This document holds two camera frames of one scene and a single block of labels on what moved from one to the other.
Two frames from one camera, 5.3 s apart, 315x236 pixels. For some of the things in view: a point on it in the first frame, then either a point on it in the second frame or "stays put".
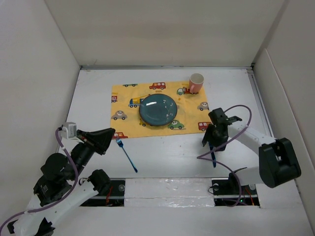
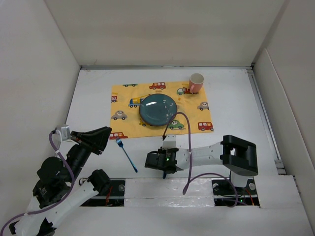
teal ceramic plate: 158,109 stays put
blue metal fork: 120,143 stays put
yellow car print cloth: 192,116 stays put
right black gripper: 208,137 to 162,151
